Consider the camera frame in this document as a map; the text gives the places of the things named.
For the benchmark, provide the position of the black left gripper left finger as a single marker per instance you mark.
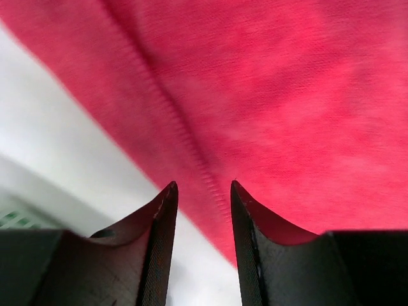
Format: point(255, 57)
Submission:
point(127, 263)

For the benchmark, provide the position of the white plastic basket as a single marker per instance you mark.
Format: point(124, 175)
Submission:
point(40, 200)

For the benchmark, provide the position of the green towel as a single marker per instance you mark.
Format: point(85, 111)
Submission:
point(15, 219)

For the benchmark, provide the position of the pink towel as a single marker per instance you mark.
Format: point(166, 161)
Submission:
point(303, 102)

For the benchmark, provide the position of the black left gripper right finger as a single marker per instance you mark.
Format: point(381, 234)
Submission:
point(279, 263)

